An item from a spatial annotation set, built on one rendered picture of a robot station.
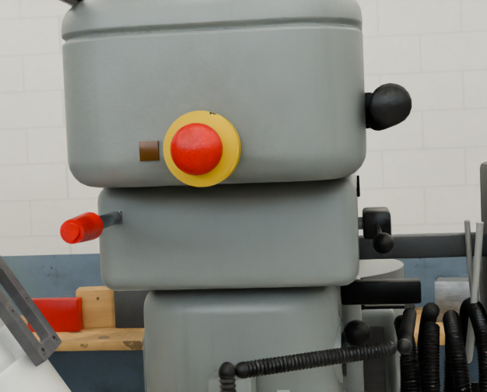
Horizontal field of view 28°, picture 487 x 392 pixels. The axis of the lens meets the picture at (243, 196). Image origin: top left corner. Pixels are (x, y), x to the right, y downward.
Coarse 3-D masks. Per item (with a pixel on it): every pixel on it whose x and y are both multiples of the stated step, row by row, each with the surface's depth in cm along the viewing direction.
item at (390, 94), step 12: (384, 84) 80; (396, 84) 79; (372, 96) 80; (384, 96) 79; (396, 96) 79; (408, 96) 79; (372, 108) 80; (384, 108) 79; (396, 108) 79; (408, 108) 79; (372, 120) 88; (384, 120) 80; (396, 120) 79
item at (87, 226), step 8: (80, 216) 77; (88, 216) 78; (96, 216) 80; (104, 216) 84; (112, 216) 86; (120, 216) 89; (64, 224) 76; (72, 224) 75; (80, 224) 76; (88, 224) 77; (96, 224) 79; (104, 224) 83; (112, 224) 86; (64, 232) 75; (72, 232) 75; (80, 232) 76; (88, 232) 77; (96, 232) 79; (64, 240) 76; (72, 240) 76; (80, 240) 76; (88, 240) 79
